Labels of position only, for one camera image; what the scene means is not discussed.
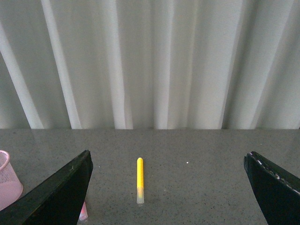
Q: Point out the yellow marker pen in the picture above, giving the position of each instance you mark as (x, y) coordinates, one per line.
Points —
(140, 181)

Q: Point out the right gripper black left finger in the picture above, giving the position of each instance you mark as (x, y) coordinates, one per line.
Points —
(58, 200)

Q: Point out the white pleated curtain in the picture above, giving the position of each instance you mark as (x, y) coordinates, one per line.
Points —
(162, 64)

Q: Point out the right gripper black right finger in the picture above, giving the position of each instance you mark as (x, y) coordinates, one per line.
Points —
(277, 191)

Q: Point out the pink marker pen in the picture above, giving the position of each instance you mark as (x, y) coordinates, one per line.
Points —
(83, 214)

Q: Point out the pink mesh pen cup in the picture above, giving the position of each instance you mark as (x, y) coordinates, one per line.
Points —
(10, 186)

